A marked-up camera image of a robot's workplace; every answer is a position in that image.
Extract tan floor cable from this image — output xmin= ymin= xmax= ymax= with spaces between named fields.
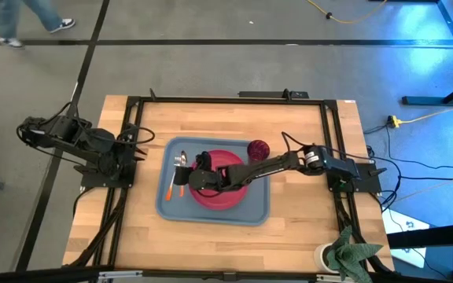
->
xmin=391 ymin=168 xmax=453 ymax=205

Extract green artificial plant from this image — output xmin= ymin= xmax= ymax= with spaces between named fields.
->
xmin=326 ymin=225 xmax=385 ymax=283

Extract red round plate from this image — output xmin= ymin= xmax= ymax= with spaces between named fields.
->
xmin=186 ymin=149 xmax=251 ymax=211

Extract white printed sheet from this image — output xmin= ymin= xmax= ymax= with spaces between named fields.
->
xmin=381 ymin=208 xmax=432 ymax=269

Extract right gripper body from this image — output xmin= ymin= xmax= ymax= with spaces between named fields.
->
xmin=188 ymin=166 xmax=232 ymax=194

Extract fork with orange handle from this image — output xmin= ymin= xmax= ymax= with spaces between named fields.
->
xmin=164 ymin=155 xmax=183 ymax=202

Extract grey-blue plastic tray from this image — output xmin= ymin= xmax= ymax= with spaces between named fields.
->
xmin=155 ymin=136 xmax=271 ymax=227

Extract spoon with orange handle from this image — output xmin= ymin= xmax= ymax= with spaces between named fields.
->
xmin=179 ymin=150 xmax=189 ymax=198

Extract yellow cable with black plug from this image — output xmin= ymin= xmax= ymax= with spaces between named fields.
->
xmin=306 ymin=0 xmax=389 ymax=25

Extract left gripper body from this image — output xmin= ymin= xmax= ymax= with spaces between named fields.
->
xmin=114 ymin=141 xmax=137 ymax=170

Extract black aluminium table frame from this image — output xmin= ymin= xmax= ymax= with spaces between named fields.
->
xmin=68 ymin=88 xmax=373 ymax=276

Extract dark red ribbed cup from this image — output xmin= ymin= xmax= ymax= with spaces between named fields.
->
xmin=246 ymin=139 xmax=271 ymax=164

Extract black floor cables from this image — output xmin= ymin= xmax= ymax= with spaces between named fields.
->
xmin=363 ymin=124 xmax=453 ymax=213

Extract black horizontal beam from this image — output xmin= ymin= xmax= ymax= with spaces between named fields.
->
xmin=0 ymin=266 xmax=453 ymax=283

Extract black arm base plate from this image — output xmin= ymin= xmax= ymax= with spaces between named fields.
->
xmin=72 ymin=156 xmax=138 ymax=189
xmin=326 ymin=160 xmax=388 ymax=194

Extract black metal stand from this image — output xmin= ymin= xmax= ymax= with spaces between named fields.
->
xmin=401 ymin=0 xmax=453 ymax=107

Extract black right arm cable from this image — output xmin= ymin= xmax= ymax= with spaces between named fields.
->
xmin=280 ymin=131 xmax=369 ymax=161

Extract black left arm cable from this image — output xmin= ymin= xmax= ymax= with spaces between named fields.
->
xmin=16 ymin=101 xmax=157 ymax=158

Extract white plant pot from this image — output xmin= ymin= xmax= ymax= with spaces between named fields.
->
xmin=313 ymin=242 xmax=344 ymax=275

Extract person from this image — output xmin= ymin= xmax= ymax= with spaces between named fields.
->
xmin=0 ymin=0 xmax=76 ymax=50

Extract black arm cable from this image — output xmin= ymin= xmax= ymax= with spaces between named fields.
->
xmin=280 ymin=131 xmax=369 ymax=161
xmin=16 ymin=101 xmax=157 ymax=158

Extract black desk beam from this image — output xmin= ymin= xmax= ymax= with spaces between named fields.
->
xmin=386 ymin=222 xmax=453 ymax=283

